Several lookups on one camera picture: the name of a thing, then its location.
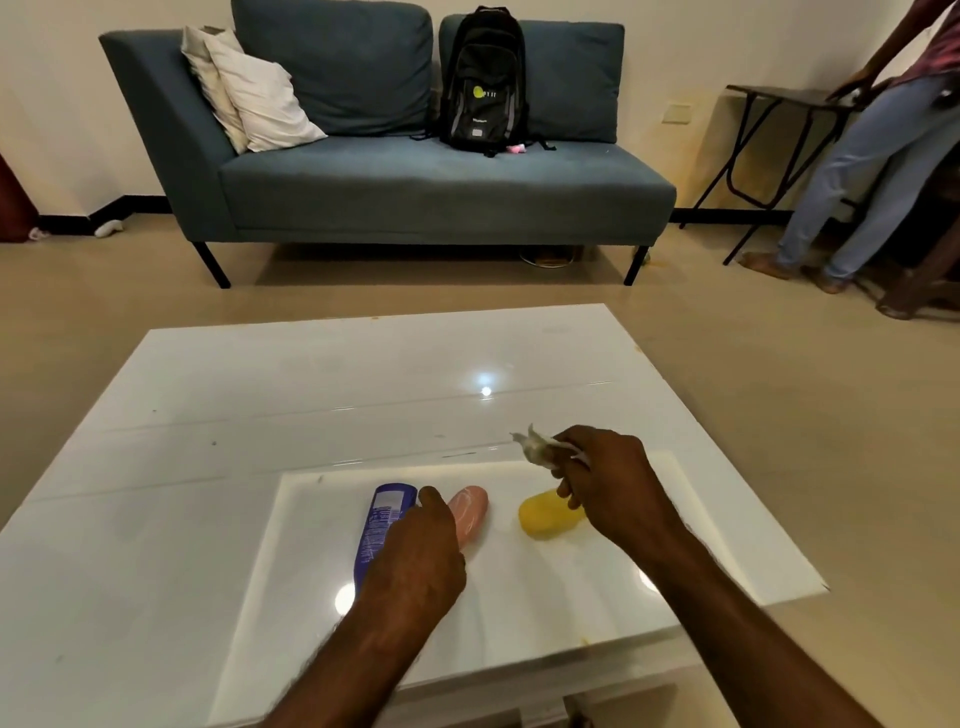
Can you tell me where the person's right hand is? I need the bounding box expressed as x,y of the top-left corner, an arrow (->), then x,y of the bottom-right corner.
552,425 -> 681,555

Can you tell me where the person's left hand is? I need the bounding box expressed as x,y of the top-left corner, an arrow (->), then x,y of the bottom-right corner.
357,486 -> 468,628

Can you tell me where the white tissue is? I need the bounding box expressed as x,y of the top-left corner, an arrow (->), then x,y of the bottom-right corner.
510,423 -> 591,472

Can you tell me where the blue lotion bottle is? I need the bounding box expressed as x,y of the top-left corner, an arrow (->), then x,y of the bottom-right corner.
352,483 -> 420,595

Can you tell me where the person's right forearm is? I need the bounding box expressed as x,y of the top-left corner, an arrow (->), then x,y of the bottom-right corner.
618,517 -> 888,728

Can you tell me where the person's left forearm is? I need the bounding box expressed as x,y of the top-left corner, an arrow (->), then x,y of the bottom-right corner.
261,600 -> 460,728

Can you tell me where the yellow soap bar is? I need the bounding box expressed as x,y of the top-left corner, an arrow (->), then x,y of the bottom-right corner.
518,489 -> 588,540

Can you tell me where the white rectangular tray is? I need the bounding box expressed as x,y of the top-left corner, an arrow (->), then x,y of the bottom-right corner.
206,450 -> 831,726

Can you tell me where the round object under sofa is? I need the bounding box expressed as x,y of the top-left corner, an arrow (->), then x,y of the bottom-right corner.
518,246 -> 578,270

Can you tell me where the blue fabric sofa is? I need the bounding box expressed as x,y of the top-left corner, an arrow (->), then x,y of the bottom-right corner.
99,0 -> 678,291

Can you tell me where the small blue back cushion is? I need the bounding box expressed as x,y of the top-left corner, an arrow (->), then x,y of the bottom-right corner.
438,14 -> 627,145

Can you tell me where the black backpack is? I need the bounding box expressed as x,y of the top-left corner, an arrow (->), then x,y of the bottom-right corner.
410,6 -> 558,159

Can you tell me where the dark wooden furniture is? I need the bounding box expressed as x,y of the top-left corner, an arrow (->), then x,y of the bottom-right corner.
872,160 -> 960,323

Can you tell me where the dark folding table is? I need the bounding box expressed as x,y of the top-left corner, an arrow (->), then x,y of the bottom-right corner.
678,83 -> 861,267

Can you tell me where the white pillow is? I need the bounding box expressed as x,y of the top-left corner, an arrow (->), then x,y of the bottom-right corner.
204,31 -> 330,154

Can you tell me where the large blue back cushion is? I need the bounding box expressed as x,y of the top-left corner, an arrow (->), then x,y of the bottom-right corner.
230,0 -> 435,138

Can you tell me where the cream pillow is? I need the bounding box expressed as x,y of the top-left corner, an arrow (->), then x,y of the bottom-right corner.
180,25 -> 249,156

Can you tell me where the maroon cloth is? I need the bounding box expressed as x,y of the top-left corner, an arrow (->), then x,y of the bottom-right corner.
0,153 -> 41,244

